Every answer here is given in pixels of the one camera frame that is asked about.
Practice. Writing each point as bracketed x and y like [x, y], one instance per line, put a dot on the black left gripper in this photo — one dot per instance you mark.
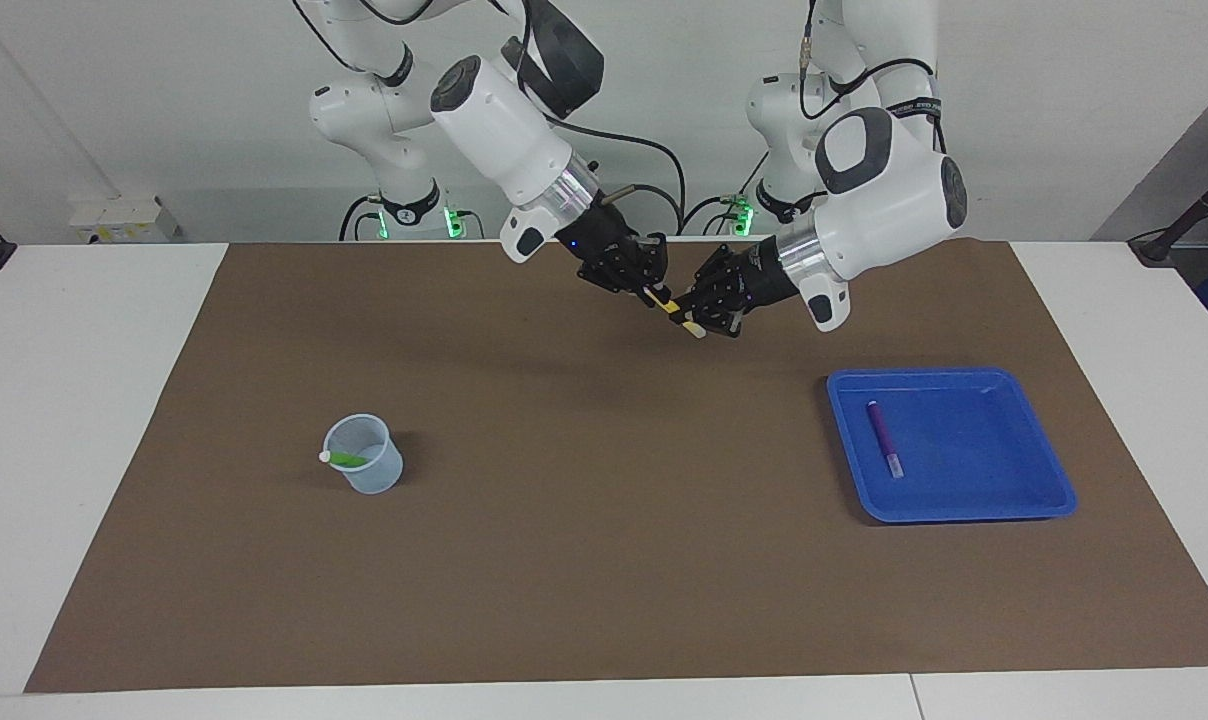
[762, 275]

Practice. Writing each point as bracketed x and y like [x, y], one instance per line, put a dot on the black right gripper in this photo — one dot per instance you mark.
[599, 245]

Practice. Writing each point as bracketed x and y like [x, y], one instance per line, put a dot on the yellow highlighter pen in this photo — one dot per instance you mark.
[670, 307]

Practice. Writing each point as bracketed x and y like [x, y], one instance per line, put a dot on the purple highlighter pen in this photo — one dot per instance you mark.
[884, 435]

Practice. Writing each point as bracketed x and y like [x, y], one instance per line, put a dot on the green highlighter pen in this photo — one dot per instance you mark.
[344, 459]

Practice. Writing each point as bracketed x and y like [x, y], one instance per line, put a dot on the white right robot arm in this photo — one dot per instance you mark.
[504, 130]

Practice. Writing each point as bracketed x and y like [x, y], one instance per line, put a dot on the blue plastic tray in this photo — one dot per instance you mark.
[964, 450]

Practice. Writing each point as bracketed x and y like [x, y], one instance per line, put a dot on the brown table mat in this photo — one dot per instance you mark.
[604, 600]

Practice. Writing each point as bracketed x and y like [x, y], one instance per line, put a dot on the translucent plastic cup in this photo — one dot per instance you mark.
[374, 480]

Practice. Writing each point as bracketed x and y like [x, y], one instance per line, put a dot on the black stand pole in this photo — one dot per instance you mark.
[1189, 218]

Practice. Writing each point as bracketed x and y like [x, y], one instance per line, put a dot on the white power strip box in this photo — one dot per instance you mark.
[124, 220]

